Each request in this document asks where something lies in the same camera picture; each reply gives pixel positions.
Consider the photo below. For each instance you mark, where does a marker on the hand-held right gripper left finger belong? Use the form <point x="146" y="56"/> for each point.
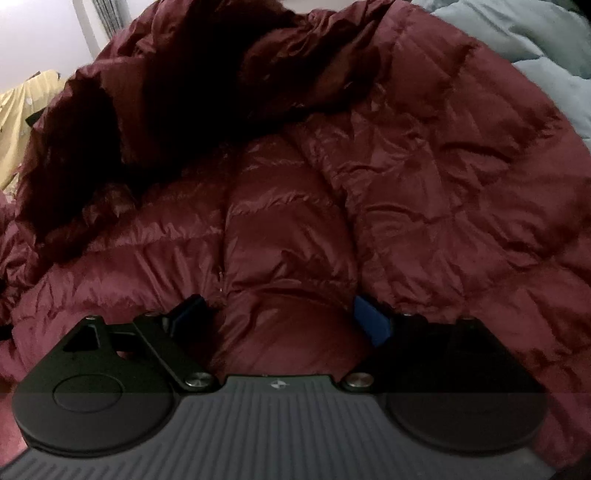
<point x="187" y="316"/>

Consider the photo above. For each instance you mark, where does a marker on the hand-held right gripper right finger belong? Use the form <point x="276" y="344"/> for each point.
<point x="371" y="323"/>

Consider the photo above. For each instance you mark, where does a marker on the maroon down jacket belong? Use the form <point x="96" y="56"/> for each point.
<point x="397" y="184"/>

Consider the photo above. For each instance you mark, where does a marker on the yellow cloth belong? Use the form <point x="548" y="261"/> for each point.
<point x="18" y="124"/>

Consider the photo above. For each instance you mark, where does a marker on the grey patterned curtain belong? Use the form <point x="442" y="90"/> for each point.
<point x="105" y="7"/>

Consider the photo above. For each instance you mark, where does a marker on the light blue blanket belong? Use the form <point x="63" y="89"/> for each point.
<point x="535" y="46"/>

